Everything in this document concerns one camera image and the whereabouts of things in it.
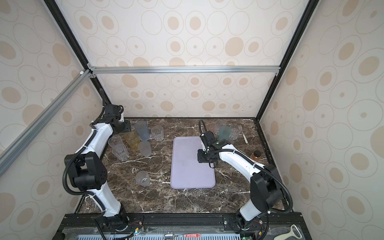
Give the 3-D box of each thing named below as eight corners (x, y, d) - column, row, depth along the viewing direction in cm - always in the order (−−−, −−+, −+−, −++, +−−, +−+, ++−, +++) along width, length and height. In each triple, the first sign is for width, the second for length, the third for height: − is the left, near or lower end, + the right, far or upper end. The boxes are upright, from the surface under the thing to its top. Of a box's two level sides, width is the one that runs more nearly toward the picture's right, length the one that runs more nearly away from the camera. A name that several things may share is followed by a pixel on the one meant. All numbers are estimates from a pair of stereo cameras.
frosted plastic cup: (140, 156, 100) (136, 150, 94) (142, 147, 105) (139, 140, 98) (151, 156, 100) (148, 150, 94) (153, 147, 105) (150, 140, 98)
